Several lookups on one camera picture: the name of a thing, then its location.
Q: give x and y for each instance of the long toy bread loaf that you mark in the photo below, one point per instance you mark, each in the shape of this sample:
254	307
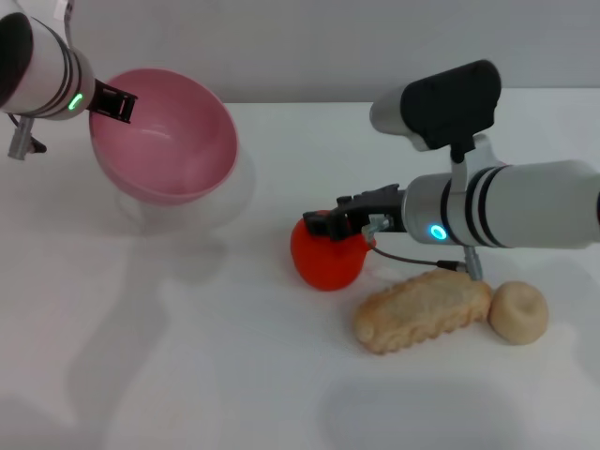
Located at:
422	314

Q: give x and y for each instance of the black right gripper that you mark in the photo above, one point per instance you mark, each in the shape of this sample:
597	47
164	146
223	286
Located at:
379	208

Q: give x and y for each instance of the orange toy fruit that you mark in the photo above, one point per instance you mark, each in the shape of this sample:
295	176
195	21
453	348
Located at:
328	265

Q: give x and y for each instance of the round beige toy bun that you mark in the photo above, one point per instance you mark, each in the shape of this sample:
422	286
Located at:
518	313

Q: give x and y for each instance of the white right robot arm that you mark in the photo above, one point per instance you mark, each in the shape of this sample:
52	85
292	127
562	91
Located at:
515	206

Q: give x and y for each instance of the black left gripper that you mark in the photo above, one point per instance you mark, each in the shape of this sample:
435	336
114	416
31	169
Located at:
97	96

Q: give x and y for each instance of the right wrist camera housing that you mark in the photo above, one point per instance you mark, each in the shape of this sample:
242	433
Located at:
445	103

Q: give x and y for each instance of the pink plastic bowl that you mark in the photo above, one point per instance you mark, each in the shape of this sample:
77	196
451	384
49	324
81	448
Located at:
178	140

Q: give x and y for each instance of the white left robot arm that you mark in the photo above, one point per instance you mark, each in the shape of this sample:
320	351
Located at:
42	75

